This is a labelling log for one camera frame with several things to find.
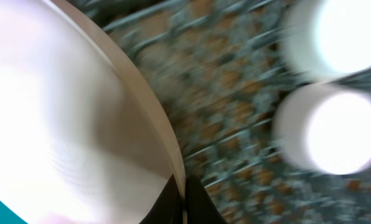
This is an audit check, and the pink small bowl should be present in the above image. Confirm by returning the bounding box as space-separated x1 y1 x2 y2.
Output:
271 83 371 175

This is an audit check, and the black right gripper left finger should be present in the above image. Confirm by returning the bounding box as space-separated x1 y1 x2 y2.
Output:
140 175 183 224

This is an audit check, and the grey dishwasher rack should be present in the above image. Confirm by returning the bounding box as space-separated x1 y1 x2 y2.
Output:
73 0 371 223

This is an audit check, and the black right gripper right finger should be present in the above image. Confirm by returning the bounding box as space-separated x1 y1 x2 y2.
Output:
185 176 227 224

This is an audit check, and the light green bowl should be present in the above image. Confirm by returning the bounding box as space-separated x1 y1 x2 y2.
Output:
279 0 371 82

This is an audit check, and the large pink plate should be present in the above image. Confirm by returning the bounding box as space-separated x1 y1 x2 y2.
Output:
0 1 186 223

